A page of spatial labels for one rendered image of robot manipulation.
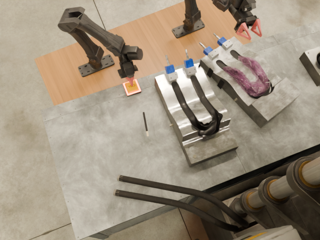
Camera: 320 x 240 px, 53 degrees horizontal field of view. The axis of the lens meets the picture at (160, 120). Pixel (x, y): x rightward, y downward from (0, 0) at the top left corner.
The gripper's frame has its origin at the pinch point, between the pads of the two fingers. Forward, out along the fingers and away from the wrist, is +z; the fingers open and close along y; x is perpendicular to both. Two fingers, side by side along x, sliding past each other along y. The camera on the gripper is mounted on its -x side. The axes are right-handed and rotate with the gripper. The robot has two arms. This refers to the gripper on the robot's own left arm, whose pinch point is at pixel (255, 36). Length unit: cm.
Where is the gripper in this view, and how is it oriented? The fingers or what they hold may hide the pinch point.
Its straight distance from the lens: 158.5
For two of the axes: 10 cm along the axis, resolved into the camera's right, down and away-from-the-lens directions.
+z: 4.3, 8.3, -3.5
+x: -1.7, 4.6, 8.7
